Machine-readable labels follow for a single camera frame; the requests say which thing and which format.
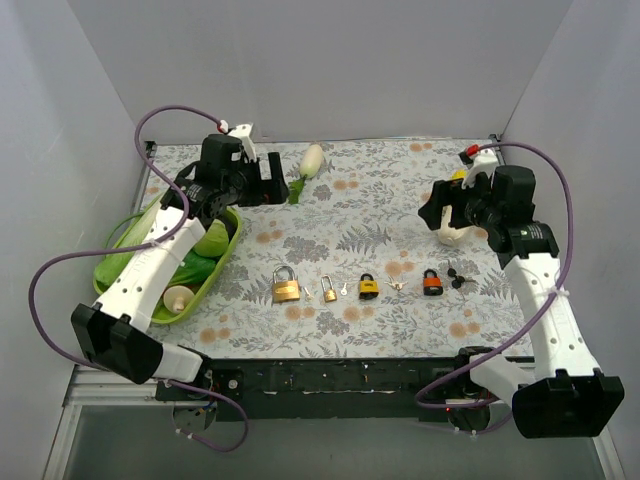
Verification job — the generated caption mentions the black keys of orange padlock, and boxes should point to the black keys of orange padlock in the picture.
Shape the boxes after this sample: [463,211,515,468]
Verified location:
[447,267,475,289]

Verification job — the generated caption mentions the orange padlock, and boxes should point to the orange padlock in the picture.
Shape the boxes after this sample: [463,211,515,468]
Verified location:
[423,269,444,297]

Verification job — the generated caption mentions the large brass padlock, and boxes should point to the large brass padlock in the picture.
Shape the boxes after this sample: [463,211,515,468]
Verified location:
[272,265,300,304]

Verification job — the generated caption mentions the silver keys of yellow padlock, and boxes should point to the silver keys of yellow padlock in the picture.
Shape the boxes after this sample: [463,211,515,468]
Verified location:
[388,281,406,291]

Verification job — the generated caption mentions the key of large brass padlock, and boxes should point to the key of large brass padlock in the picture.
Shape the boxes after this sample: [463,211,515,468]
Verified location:
[303,287,314,302]

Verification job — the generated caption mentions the small brass padlock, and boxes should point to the small brass padlock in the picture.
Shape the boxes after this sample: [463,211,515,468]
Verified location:
[321,275,338,303]

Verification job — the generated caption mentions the yellow padlock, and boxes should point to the yellow padlock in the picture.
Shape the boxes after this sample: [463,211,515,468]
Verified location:
[359,273,379,300]

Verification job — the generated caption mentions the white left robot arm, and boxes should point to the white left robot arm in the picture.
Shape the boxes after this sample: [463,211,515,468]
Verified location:
[71,134,289,400]

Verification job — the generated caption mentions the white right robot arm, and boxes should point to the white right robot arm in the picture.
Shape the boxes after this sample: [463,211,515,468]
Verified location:
[415,166,624,439]

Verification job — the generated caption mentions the yellow napa cabbage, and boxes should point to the yellow napa cabbage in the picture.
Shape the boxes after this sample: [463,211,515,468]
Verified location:
[432,169,474,247]

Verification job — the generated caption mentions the white radish with leaves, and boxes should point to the white radish with leaves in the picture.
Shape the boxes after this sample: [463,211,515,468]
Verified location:
[288,144,324,205]

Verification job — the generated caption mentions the round green cabbage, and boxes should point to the round green cabbage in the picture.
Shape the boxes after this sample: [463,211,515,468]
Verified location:
[193,219,230,258]

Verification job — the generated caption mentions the floral table mat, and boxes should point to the floral table mat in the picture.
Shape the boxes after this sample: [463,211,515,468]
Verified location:
[149,138,524,359]

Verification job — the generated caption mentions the green bok choy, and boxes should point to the green bok choy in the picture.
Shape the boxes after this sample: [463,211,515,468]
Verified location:
[167,251,217,287]

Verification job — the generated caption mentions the green plastic basket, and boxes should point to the green plastic basket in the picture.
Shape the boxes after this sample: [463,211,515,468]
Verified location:
[111,199,242,325]

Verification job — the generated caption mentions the toy mushroom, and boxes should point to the toy mushroom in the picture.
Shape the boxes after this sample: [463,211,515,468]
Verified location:
[163,285,195,314]

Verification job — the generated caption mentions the green napa cabbage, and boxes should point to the green napa cabbage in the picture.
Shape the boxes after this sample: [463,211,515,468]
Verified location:
[94,199,164,289]

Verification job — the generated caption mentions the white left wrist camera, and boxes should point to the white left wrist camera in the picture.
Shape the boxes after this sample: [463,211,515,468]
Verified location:
[218,120,257,161]

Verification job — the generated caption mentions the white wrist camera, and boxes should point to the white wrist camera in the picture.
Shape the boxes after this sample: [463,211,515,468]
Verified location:
[458,145,499,189]
[218,120,257,161]

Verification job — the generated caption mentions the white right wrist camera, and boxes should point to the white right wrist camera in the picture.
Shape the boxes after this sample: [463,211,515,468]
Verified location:
[458,145,499,189]

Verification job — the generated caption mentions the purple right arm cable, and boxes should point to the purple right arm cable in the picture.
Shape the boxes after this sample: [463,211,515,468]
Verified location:
[414,141,574,435]

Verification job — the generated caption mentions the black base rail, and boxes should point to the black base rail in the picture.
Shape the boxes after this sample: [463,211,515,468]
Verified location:
[154,357,516,424]

